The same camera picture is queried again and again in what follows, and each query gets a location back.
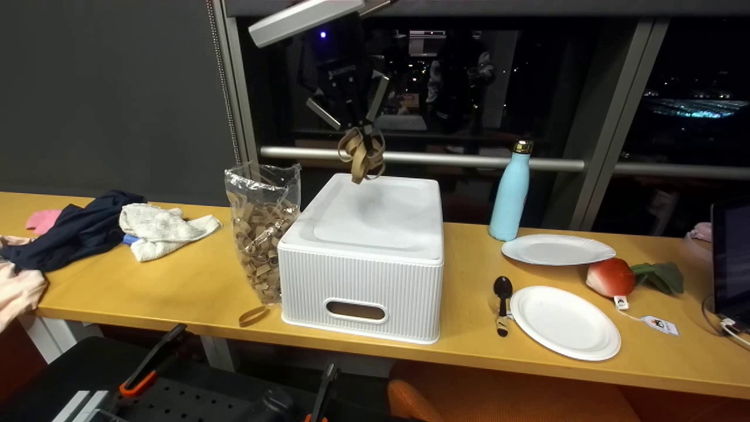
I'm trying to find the clear bag of rubber bands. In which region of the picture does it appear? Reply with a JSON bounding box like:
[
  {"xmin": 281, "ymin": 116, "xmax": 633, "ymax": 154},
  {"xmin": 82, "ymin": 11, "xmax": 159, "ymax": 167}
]
[{"xmin": 225, "ymin": 162, "xmax": 300, "ymax": 303}]

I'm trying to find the dark navy cloth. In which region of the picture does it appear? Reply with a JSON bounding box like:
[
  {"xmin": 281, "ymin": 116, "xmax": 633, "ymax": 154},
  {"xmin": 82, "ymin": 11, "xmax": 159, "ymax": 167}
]
[{"xmin": 0, "ymin": 190, "xmax": 145, "ymax": 271}]

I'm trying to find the black laptop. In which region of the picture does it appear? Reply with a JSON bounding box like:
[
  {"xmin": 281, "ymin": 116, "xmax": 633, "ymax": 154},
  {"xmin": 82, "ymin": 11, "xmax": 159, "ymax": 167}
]
[{"xmin": 713, "ymin": 198, "xmax": 750, "ymax": 327}]

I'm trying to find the metal window rail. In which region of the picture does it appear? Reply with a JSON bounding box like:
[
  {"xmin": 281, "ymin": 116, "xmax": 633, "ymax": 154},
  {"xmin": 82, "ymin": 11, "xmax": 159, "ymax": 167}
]
[{"xmin": 257, "ymin": 145, "xmax": 750, "ymax": 180}]

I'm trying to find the pink cloth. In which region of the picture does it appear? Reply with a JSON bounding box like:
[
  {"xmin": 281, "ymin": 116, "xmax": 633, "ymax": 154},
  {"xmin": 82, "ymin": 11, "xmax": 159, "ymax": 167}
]
[{"xmin": 0, "ymin": 206, "xmax": 66, "ymax": 334}]

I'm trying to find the small white tag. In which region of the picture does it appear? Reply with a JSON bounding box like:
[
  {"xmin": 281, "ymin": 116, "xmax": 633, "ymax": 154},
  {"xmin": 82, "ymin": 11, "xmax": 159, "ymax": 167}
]
[{"xmin": 641, "ymin": 316, "xmax": 679, "ymax": 334}]

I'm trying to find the black plastic spoon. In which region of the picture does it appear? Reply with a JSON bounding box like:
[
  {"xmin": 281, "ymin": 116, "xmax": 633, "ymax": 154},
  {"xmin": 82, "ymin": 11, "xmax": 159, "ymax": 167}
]
[{"xmin": 491, "ymin": 276, "xmax": 513, "ymax": 338}]

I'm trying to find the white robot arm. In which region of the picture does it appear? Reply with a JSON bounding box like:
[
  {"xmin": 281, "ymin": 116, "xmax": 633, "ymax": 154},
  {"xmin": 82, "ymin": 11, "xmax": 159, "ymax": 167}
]
[{"xmin": 249, "ymin": 0, "xmax": 391, "ymax": 129}]

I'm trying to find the orange chair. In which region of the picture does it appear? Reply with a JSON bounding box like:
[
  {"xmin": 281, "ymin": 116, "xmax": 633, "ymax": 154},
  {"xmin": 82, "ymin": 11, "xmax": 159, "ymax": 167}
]
[{"xmin": 386, "ymin": 365, "xmax": 750, "ymax": 422}]

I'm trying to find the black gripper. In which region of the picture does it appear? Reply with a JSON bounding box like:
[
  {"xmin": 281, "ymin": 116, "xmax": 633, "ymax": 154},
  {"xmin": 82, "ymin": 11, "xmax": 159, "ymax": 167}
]
[{"xmin": 300, "ymin": 19, "xmax": 388, "ymax": 129}]

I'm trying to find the white paper plate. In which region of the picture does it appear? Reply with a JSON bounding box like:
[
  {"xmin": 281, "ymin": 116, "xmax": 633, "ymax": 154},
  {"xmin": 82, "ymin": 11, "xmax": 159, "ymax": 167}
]
[
  {"xmin": 510, "ymin": 285, "xmax": 620, "ymax": 360},
  {"xmin": 502, "ymin": 235, "xmax": 615, "ymax": 266}
]

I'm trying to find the black clamp orange handle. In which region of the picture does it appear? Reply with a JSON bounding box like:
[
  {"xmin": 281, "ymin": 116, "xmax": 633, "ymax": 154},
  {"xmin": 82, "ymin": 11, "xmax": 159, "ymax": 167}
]
[{"xmin": 117, "ymin": 323, "xmax": 188, "ymax": 398}]

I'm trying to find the white ribbed plastic tub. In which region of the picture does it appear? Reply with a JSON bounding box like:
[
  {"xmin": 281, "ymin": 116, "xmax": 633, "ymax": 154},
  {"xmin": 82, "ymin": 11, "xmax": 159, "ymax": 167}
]
[{"xmin": 279, "ymin": 174, "xmax": 443, "ymax": 344}]

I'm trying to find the light blue water bottle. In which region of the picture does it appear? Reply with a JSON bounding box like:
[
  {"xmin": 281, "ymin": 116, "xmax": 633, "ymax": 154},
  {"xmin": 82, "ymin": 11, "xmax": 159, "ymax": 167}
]
[{"xmin": 489, "ymin": 140, "xmax": 532, "ymax": 241}]

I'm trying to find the loose rubber band on table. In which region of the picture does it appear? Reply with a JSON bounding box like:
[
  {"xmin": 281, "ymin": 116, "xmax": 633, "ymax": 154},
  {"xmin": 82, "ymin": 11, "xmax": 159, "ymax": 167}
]
[{"xmin": 236, "ymin": 305, "xmax": 271, "ymax": 327}]

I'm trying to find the white patterned cloth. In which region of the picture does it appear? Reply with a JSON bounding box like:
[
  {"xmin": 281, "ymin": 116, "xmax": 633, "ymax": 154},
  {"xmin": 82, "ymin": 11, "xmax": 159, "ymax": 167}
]
[{"xmin": 118, "ymin": 203, "xmax": 220, "ymax": 262}]

